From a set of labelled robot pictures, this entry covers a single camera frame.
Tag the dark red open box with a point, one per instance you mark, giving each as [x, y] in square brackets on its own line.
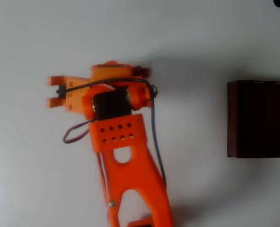
[263, 120]

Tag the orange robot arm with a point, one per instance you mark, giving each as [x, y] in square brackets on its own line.
[135, 175]

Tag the small black camera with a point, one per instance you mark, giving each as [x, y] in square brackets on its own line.
[60, 91]

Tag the small red toy figure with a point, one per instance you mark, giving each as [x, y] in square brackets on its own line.
[143, 71]

